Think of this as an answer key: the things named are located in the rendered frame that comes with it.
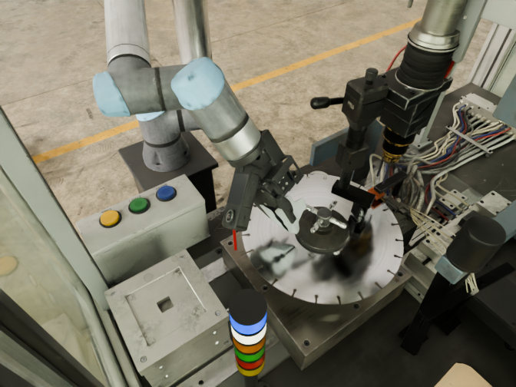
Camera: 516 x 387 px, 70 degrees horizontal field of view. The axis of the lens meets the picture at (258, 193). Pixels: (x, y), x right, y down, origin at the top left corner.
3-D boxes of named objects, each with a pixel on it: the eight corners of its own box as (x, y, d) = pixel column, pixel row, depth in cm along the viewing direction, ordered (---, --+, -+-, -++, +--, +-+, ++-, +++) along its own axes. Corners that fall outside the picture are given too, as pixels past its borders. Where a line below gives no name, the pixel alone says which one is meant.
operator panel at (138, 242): (110, 289, 90) (89, 255, 79) (96, 257, 96) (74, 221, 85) (210, 236, 100) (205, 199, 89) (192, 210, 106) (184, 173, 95)
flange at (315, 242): (300, 204, 81) (302, 196, 79) (351, 215, 79) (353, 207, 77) (289, 244, 74) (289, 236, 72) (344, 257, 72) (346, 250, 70)
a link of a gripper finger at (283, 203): (302, 219, 67) (279, 186, 62) (298, 226, 66) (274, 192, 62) (284, 215, 71) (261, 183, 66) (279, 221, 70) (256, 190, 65)
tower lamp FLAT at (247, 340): (243, 352, 46) (243, 343, 43) (224, 323, 48) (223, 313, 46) (272, 332, 47) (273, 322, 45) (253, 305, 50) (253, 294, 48)
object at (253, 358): (245, 369, 50) (244, 362, 48) (227, 342, 53) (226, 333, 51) (271, 350, 52) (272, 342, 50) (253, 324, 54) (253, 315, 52)
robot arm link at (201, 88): (207, 48, 57) (212, 59, 50) (244, 105, 63) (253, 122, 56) (166, 77, 58) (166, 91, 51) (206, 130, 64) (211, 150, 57)
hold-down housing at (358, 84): (343, 178, 69) (366, 82, 54) (329, 162, 72) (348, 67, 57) (367, 169, 71) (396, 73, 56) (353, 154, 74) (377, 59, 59)
